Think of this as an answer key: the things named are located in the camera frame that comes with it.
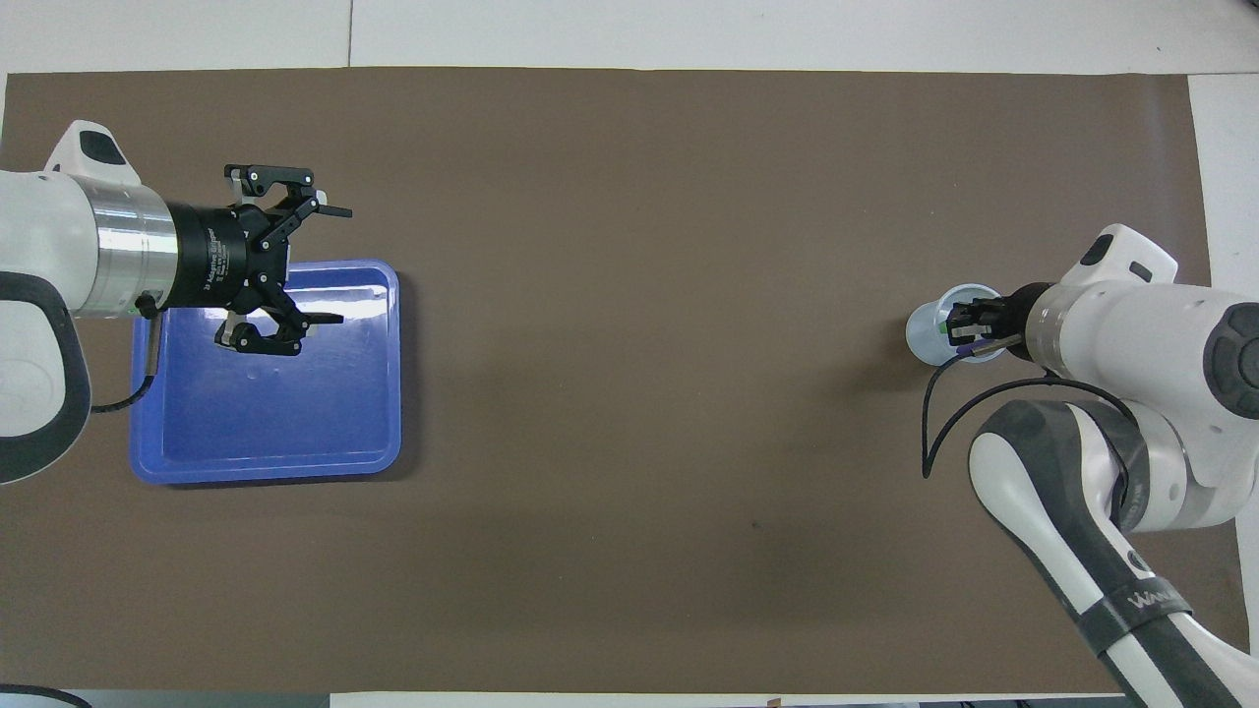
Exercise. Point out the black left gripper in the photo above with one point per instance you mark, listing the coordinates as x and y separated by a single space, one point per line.
226 256

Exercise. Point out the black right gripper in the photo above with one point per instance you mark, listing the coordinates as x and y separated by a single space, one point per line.
1018 320

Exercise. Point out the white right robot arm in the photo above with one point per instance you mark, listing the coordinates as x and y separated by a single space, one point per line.
1131 334

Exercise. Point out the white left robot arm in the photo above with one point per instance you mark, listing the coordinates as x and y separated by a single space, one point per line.
49 236

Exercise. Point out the translucent plastic cup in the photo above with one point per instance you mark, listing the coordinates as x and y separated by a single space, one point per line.
925 339

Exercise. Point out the blue plastic tray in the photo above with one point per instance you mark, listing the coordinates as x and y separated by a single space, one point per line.
295 423

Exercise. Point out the brown table mat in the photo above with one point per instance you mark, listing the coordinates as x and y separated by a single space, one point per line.
629 413

